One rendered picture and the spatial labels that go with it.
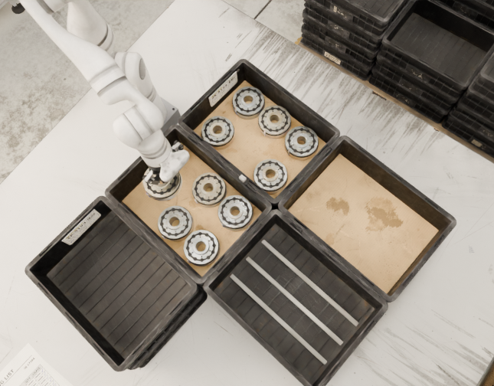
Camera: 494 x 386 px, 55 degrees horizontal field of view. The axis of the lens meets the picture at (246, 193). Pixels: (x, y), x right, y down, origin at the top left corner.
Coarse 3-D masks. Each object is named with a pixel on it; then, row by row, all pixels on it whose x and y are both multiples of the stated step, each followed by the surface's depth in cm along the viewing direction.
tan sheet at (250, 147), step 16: (224, 112) 153; (240, 128) 151; (256, 128) 151; (240, 144) 149; (256, 144) 149; (272, 144) 148; (320, 144) 148; (240, 160) 147; (256, 160) 147; (288, 160) 146; (304, 160) 146; (272, 176) 145; (288, 176) 145
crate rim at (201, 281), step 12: (168, 132) 141; (180, 132) 141; (132, 168) 138; (228, 168) 136; (120, 180) 137; (108, 192) 136; (252, 192) 133; (120, 204) 134; (264, 204) 132; (132, 216) 133; (264, 216) 131; (144, 228) 132; (252, 228) 130; (156, 240) 132; (240, 240) 129; (168, 252) 129; (228, 252) 128; (180, 264) 128; (192, 276) 128; (204, 276) 127
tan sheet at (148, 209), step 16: (192, 160) 148; (192, 176) 147; (144, 192) 146; (144, 208) 144; (160, 208) 144; (192, 208) 143; (208, 208) 143; (256, 208) 142; (176, 224) 142; (208, 224) 141; (224, 240) 140
